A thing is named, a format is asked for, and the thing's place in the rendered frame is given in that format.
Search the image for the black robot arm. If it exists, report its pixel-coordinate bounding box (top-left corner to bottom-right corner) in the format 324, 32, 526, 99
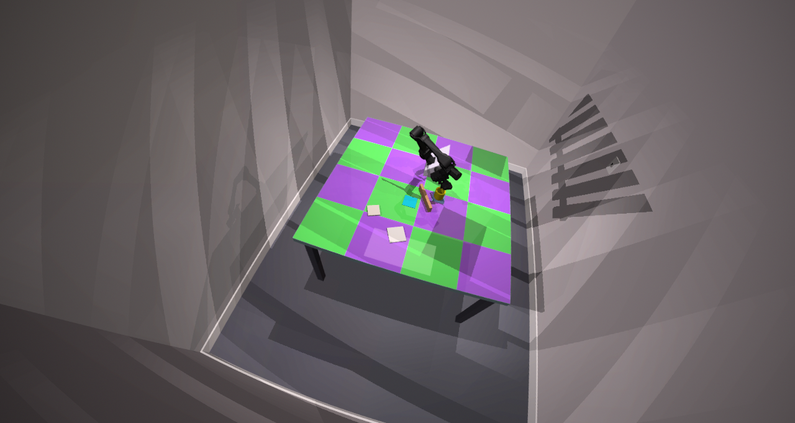
409, 125, 462, 182

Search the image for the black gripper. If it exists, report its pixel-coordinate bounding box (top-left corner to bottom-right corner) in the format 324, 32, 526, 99
434, 166, 453, 190

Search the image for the white flat bar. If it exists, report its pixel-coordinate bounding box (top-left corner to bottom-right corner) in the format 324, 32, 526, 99
387, 226, 406, 243

